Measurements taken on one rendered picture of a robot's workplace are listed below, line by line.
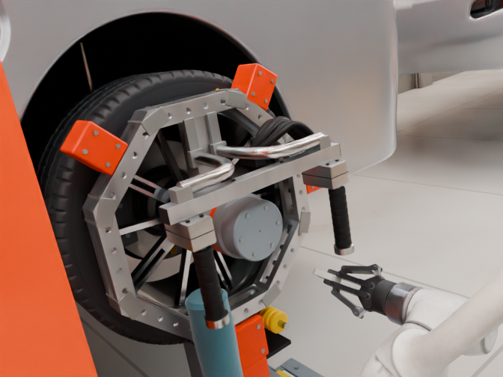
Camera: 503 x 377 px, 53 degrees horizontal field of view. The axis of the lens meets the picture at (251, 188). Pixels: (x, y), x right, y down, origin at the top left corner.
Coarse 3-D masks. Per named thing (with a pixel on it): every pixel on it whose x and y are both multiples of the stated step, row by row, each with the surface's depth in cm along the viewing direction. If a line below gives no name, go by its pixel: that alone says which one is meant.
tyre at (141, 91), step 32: (96, 96) 115; (128, 96) 106; (160, 96) 110; (64, 128) 112; (64, 160) 103; (64, 192) 101; (64, 224) 102; (64, 256) 103; (96, 288) 107; (128, 320) 113
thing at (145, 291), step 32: (160, 128) 114; (224, 128) 134; (160, 192) 116; (256, 192) 135; (128, 224) 113; (160, 224) 122; (160, 256) 118; (224, 256) 144; (160, 288) 136; (192, 288) 136; (224, 288) 131
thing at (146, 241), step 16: (176, 144) 134; (144, 160) 129; (160, 160) 132; (176, 160) 135; (144, 176) 130; (160, 176) 130; (128, 192) 128; (144, 208) 127; (144, 240) 132; (144, 256) 133
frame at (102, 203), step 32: (192, 96) 111; (224, 96) 111; (128, 128) 103; (256, 128) 123; (128, 160) 99; (96, 192) 100; (288, 192) 132; (96, 224) 97; (288, 224) 133; (96, 256) 104; (288, 256) 129; (128, 288) 103; (256, 288) 128; (160, 320) 109
